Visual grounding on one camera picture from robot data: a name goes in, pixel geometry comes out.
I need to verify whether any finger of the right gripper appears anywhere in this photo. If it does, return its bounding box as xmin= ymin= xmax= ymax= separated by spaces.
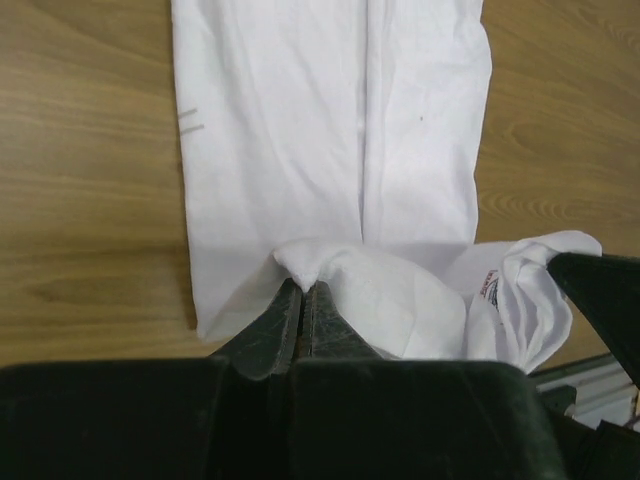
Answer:
xmin=547 ymin=253 xmax=640 ymax=384

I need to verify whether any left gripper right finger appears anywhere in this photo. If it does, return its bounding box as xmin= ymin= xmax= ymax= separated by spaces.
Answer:
xmin=302 ymin=282 xmax=380 ymax=359

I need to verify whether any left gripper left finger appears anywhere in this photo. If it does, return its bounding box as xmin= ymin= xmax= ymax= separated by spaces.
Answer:
xmin=219 ymin=279 xmax=303 ymax=381

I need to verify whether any white tank top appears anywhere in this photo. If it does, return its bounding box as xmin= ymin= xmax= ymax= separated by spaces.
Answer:
xmin=171 ymin=1 xmax=602 ymax=372

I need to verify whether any aluminium frame rail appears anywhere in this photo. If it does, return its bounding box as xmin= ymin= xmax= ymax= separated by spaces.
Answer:
xmin=531 ymin=354 xmax=639 ymax=431

